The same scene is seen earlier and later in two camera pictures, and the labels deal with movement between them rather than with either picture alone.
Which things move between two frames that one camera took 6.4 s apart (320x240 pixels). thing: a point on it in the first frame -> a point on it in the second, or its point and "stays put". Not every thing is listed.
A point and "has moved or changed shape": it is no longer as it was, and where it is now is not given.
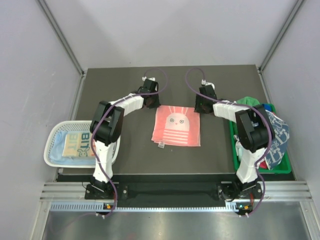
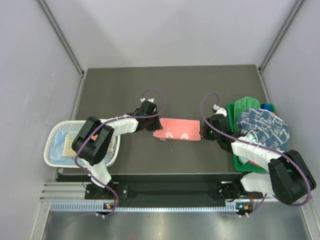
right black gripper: [198, 108] -> [204, 133]
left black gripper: [156, 104] -> [157, 126]
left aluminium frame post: [61, 36] stays put
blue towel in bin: [267, 106] stays put
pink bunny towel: [178, 126] has moved or changed shape
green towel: [248, 100] stays put
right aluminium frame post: [280, 35] stays put
